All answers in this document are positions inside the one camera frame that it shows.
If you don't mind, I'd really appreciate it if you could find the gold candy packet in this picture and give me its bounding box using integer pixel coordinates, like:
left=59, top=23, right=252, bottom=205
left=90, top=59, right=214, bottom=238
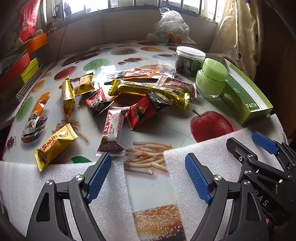
left=33, top=123, right=78, bottom=172
left=76, top=72, right=96, bottom=96

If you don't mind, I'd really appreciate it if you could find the clear jar white lid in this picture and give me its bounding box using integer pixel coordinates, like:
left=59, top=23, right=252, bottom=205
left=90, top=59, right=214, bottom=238
left=174, top=46, right=206, bottom=78

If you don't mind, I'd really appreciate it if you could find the black phone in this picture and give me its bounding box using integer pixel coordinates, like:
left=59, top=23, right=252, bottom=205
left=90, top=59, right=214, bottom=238
left=61, top=49, right=101, bottom=66

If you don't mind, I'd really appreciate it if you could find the white cable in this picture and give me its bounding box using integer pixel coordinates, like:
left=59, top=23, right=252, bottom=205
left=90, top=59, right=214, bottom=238
left=55, top=22, right=70, bottom=61

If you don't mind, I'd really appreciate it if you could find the red textured box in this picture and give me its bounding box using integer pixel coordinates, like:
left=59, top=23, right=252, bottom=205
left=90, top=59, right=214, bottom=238
left=0, top=52, right=31, bottom=92

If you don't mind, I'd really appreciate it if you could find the red black candy packet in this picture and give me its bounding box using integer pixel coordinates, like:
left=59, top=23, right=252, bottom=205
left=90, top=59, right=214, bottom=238
left=126, top=93, right=171, bottom=131
left=84, top=88, right=115, bottom=119

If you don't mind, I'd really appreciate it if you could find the cream patterned curtain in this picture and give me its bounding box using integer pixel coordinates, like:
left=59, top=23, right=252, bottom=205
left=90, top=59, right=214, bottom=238
left=209, top=0, right=262, bottom=79

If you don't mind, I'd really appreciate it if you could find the yellow green box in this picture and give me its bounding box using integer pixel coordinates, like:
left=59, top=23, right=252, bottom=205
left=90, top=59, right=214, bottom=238
left=20, top=58, right=42, bottom=84

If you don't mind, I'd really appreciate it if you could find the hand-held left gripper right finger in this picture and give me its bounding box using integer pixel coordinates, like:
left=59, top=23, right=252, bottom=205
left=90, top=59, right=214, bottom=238
left=184, top=153, right=270, bottom=241

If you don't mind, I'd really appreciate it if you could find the orange box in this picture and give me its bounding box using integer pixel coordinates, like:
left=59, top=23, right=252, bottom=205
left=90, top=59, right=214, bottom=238
left=23, top=32, right=49, bottom=55

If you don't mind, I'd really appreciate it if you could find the clear plastic bag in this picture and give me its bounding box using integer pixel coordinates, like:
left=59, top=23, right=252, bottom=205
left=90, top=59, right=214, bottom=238
left=147, top=7, right=197, bottom=44

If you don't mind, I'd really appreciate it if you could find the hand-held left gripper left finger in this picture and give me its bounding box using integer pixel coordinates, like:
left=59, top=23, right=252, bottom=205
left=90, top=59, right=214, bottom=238
left=26, top=152, right=112, bottom=241

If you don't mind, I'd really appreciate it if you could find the orange white konjac packet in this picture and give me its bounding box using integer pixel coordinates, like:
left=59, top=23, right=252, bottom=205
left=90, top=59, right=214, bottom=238
left=104, top=68, right=162, bottom=85
left=21, top=91, right=51, bottom=144

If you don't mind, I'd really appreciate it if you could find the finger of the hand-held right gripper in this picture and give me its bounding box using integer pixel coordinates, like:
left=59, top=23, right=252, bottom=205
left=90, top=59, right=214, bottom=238
left=226, top=137, right=292, bottom=183
left=252, top=131, right=296, bottom=167

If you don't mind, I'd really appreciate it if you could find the red snack bag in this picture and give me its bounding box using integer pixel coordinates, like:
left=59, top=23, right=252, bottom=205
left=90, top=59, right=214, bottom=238
left=20, top=0, right=42, bottom=43

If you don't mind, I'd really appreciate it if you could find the green cardboard box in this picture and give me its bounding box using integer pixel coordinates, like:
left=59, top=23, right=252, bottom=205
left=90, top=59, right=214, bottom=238
left=220, top=57, right=274, bottom=126

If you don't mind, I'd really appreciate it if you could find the barred window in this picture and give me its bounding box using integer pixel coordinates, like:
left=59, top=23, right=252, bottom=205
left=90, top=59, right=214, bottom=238
left=43, top=0, right=222, bottom=22

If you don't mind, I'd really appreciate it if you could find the white red candy packet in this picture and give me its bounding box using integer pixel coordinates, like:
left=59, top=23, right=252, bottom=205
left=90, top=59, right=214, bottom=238
left=156, top=76, right=197, bottom=98
left=96, top=107, right=131, bottom=156

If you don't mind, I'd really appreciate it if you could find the green cream jar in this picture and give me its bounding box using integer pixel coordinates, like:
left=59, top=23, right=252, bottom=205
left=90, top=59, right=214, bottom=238
left=195, top=58, right=228, bottom=99

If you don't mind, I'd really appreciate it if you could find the black white striped box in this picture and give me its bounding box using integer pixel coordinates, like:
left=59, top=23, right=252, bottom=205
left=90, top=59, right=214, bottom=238
left=14, top=67, right=44, bottom=105

